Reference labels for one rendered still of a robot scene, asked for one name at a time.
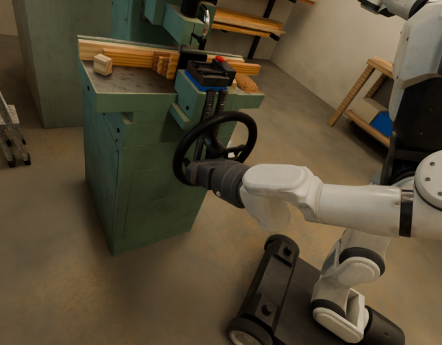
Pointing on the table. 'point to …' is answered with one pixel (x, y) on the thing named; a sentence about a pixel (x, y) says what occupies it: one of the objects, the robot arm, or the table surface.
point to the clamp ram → (189, 59)
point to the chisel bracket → (182, 25)
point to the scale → (160, 45)
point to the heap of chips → (247, 85)
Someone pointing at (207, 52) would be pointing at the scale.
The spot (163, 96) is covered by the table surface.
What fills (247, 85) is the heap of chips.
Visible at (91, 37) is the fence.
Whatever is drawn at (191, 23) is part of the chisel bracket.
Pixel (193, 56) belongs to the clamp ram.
